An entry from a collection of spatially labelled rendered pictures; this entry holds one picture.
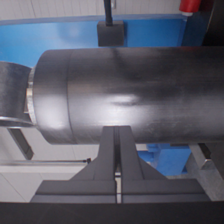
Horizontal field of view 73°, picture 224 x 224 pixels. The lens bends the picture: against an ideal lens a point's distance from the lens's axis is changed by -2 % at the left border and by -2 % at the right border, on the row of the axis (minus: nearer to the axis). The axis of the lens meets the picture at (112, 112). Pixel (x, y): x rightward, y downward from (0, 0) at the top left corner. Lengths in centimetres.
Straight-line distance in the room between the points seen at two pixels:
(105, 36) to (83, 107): 39
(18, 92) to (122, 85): 21
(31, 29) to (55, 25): 10
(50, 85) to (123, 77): 12
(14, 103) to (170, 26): 61
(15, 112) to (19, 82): 6
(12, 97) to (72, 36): 43
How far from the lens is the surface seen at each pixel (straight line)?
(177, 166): 313
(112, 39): 62
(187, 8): 57
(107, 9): 49
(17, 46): 82
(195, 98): 29
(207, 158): 69
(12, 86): 37
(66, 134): 30
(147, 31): 71
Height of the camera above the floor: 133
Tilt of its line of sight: 1 degrees up
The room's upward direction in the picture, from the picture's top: 91 degrees counter-clockwise
